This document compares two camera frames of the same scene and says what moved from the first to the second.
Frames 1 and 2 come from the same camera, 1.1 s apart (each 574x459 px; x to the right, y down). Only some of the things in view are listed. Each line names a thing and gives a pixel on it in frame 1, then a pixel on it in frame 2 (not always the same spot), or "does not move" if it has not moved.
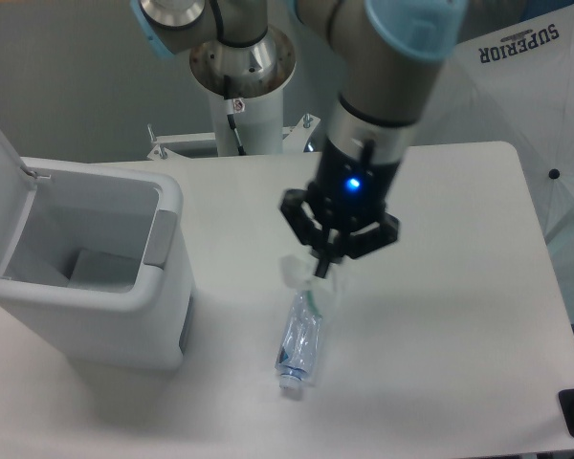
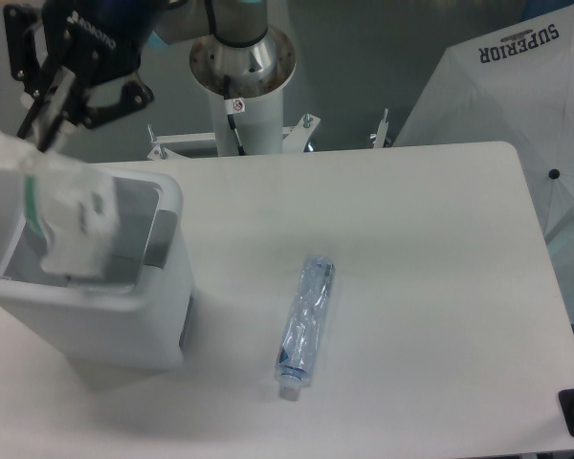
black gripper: x=350 y=190 to x=95 y=40
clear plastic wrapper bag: x=300 y=273 to x=75 y=207
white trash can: x=94 y=259 does not move
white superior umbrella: x=527 y=82 does not move
